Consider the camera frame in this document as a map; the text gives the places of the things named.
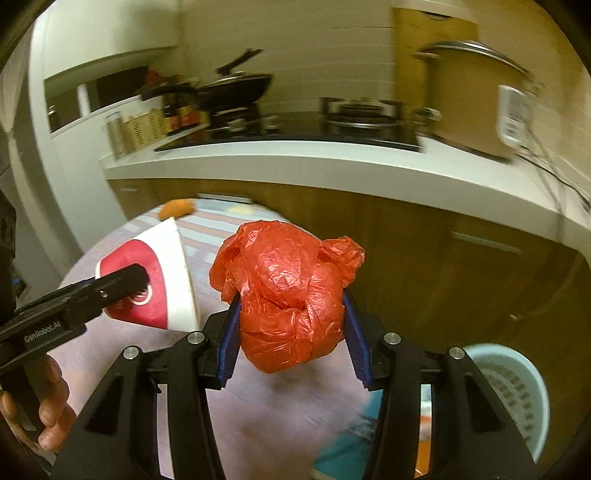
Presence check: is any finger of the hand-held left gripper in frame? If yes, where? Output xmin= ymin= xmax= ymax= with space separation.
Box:
xmin=95 ymin=263 xmax=151 ymax=309

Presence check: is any tall storage jar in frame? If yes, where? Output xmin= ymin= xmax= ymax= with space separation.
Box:
xmin=105 ymin=112 xmax=130 ymax=161

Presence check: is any dark sauce bottle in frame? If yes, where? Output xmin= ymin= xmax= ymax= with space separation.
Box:
xmin=180 ymin=95 xmax=202 ymax=131

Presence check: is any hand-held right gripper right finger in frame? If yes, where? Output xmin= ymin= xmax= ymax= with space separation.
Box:
xmin=342 ymin=288 xmax=542 ymax=480

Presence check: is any white plug-in timer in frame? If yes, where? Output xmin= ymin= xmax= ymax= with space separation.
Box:
xmin=496 ymin=84 xmax=532 ymax=146

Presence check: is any red plastic bag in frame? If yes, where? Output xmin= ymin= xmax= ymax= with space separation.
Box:
xmin=209 ymin=220 xmax=365 ymax=374

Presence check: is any wooden base cabinet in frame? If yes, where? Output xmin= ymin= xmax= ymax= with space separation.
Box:
xmin=106 ymin=178 xmax=591 ymax=370

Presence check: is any light blue plastic basket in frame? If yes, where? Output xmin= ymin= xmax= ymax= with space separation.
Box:
xmin=462 ymin=342 xmax=552 ymax=467

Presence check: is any black frying pan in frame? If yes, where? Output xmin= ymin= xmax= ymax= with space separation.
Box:
xmin=203 ymin=48 xmax=264 ymax=86

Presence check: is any person's left hand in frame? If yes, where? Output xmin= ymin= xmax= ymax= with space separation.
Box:
xmin=0 ymin=359 xmax=78 ymax=453

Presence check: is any black wok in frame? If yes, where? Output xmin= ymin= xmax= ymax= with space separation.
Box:
xmin=198 ymin=73 xmax=273 ymax=112

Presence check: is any beige rice cooker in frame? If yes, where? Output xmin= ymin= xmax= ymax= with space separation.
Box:
xmin=412 ymin=41 xmax=532 ymax=160

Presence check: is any teal printed packet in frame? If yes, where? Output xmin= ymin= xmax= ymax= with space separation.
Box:
xmin=314 ymin=397 xmax=386 ymax=480

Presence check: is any black gas stove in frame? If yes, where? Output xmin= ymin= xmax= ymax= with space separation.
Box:
xmin=154 ymin=97 xmax=423 ymax=153

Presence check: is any wooden cutting board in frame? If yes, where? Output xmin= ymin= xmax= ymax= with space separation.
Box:
xmin=392 ymin=7 xmax=478 ymax=116

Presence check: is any fruit peel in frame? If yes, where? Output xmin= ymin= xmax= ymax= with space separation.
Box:
xmin=158 ymin=198 xmax=195 ymax=220

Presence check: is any yellow woven basket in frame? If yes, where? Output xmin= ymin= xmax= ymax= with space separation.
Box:
xmin=121 ymin=109 xmax=168 ymax=153

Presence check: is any white wall cupboard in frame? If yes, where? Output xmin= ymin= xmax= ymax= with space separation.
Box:
xmin=28 ymin=0 xmax=183 ymax=84

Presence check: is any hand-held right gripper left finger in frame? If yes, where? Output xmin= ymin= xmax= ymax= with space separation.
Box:
xmin=51 ymin=293 xmax=243 ymax=480

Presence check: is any black cable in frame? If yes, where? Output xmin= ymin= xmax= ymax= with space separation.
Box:
xmin=517 ymin=138 xmax=591 ymax=208

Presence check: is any white kitchen countertop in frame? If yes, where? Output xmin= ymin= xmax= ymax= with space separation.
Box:
xmin=100 ymin=137 xmax=591 ymax=259

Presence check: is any patterned pink tablecloth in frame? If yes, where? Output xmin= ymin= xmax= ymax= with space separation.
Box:
xmin=58 ymin=205 xmax=389 ymax=480

